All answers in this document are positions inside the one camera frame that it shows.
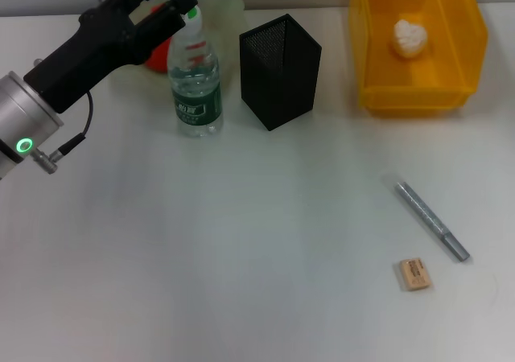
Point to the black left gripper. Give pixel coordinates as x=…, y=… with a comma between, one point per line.
x=92, y=52

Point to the tan eraser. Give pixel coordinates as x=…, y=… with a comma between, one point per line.
x=416, y=275

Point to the red orange toy fruit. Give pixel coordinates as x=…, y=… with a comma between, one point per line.
x=159, y=60

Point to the clear green-label water bottle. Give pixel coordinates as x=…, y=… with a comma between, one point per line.
x=195, y=80

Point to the pale green glass fruit plate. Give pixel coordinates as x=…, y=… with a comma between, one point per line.
x=229, y=20

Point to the black mesh pen holder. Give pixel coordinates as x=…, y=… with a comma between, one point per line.
x=281, y=80

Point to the white paper ball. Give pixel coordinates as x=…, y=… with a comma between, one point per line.
x=410, y=38

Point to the yellow plastic bin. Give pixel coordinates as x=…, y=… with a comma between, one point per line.
x=422, y=84

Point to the grey glitter pen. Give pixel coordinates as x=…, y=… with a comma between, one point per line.
x=430, y=219

